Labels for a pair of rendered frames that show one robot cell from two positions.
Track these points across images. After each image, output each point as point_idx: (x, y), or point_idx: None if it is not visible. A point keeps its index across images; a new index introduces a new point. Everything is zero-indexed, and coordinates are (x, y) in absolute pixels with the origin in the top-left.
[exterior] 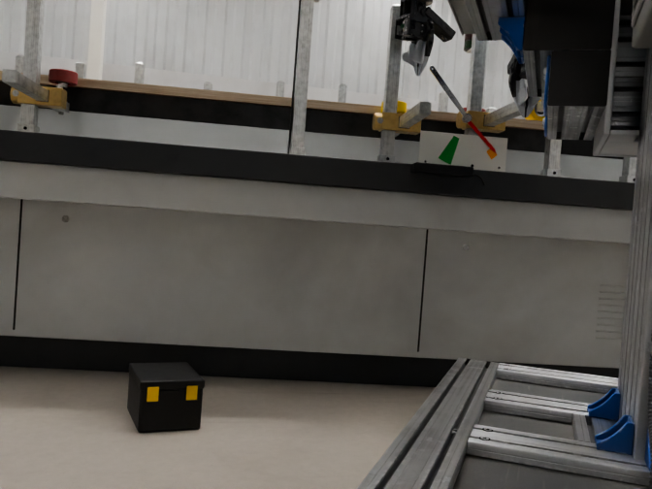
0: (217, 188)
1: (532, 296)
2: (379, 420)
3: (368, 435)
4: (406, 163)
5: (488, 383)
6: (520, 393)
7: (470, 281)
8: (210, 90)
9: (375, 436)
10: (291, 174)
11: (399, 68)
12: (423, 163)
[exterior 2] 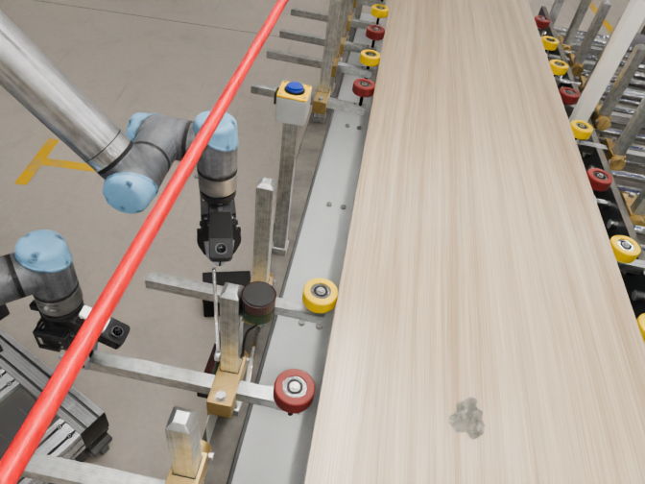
0: None
1: None
2: (202, 427)
3: (172, 406)
4: (253, 336)
5: (30, 389)
6: (23, 414)
7: None
8: (363, 154)
9: (168, 411)
10: None
11: (253, 248)
12: (215, 340)
